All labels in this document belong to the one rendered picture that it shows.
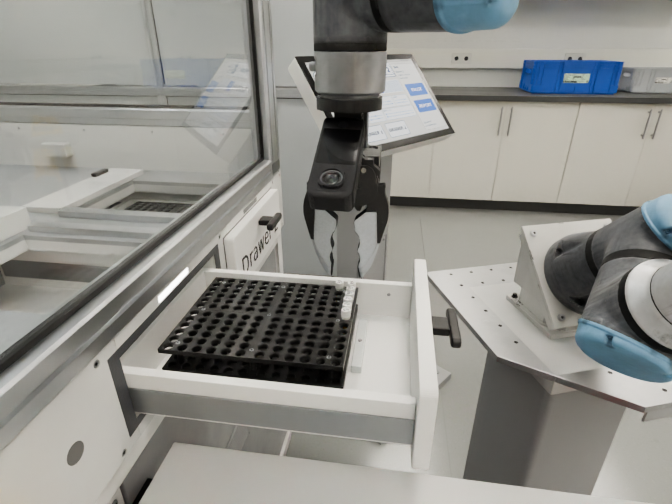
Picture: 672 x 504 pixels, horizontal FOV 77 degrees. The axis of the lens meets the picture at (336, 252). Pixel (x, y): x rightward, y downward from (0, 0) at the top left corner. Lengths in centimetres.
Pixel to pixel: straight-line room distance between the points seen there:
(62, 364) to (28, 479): 9
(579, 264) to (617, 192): 315
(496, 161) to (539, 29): 119
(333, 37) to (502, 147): 316
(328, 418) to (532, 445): 55
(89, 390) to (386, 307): 41
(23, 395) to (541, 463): 86
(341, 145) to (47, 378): 34
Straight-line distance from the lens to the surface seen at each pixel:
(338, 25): 45
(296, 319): 57
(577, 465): 108
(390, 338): 64
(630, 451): 186
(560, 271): 82
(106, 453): 55
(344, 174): 42
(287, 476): 58
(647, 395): 81
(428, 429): 46
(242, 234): 78
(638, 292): 61
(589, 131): 373
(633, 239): 72
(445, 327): 55
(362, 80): 45
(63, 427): 49
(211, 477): 59
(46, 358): 44
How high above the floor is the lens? 122
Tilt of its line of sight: 26 degrees down
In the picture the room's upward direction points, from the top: straight up
